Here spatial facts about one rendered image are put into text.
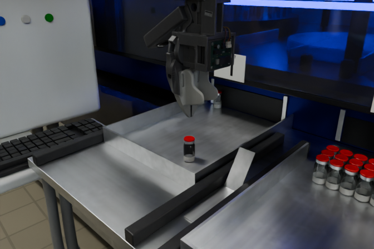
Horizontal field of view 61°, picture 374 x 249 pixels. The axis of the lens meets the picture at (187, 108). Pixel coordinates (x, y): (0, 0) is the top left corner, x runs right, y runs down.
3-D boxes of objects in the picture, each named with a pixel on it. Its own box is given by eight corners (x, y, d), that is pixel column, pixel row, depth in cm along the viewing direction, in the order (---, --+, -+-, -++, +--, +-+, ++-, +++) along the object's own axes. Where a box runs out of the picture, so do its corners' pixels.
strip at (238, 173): (237, 176, 56) (240, 146, 53) (252, 183, 54) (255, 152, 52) (182, 217, 46) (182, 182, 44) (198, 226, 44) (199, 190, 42)
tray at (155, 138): (206, 102, 91) (206, 90, 90) (291, 128, 74) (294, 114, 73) (103, 142, 68) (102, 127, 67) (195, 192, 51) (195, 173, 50)
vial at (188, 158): (188, 155, 62) (188, 135, 60) (197, 159, 61) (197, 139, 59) (181, 159, 60) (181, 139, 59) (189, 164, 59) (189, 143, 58)
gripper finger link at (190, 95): (198, 129, 52) (198, 74, 49) (172, 119, 56) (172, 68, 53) (210, 123, 54) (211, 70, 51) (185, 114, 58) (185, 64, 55)
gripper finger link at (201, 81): (210, 123, 54) (211, 70, 51) (185, 114, 58) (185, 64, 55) (221, 118, 56) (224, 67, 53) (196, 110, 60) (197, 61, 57)
